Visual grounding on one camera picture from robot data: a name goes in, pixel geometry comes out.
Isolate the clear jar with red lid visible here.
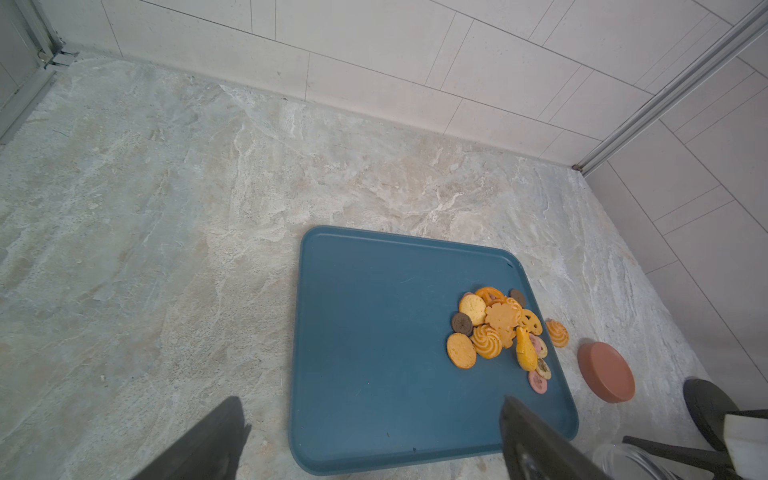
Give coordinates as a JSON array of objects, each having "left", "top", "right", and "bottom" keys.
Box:
[{"left": 592, "top": 444, "right": 670, "bottom": 480}]

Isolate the cookies pile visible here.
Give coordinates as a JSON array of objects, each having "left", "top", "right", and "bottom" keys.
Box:
[{"left": 446, "top": 287, "right": 552, "bottom": 395}]

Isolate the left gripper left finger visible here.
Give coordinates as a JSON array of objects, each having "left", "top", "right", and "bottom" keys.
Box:
[{"left": 134, "top": 396, "right": 251, "bottom": 480}]

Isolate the teal plastic tray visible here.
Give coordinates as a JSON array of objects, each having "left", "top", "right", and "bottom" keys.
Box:
[{"left": 289, "top": 226, "right": 579, "bottom": 475}]

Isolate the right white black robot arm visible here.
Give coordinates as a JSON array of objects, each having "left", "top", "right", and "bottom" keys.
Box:
[{"left": 623, "top": 378, "right": 767, "bottom": 479}]

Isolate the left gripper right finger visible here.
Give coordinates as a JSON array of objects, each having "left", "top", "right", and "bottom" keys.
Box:
[{"left": 499, "top": 396, "right": 609, "bottom": 479}]

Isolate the stray orange cookie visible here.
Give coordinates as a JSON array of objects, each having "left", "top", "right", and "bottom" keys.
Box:
[{"left": 545, "top": 319, "right": 570, "bottom": 348}]

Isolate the red round jar lid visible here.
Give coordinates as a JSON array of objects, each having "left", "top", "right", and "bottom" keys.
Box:
[{"left": 577, "top": 342, "right": 636, "bottom": 403}]

